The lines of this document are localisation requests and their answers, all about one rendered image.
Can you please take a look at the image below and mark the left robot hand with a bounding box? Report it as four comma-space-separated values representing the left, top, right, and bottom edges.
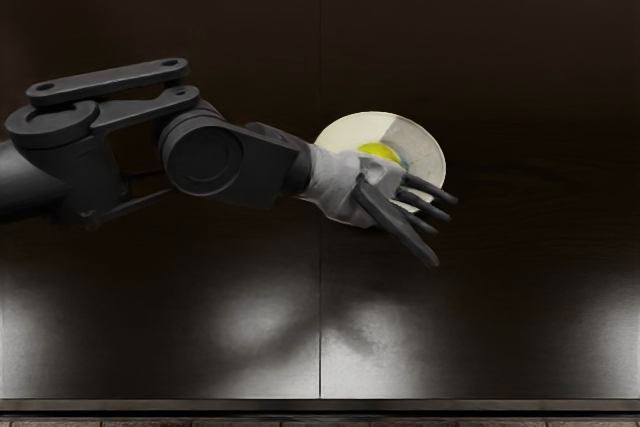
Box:
303, 142, 460, 267

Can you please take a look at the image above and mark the white patterned plate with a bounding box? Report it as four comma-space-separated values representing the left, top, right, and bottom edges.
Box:
314, 111, 447, 214

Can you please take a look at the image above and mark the yellow round fruit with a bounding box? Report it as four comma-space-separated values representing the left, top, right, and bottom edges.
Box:
356, 142, 403, 168

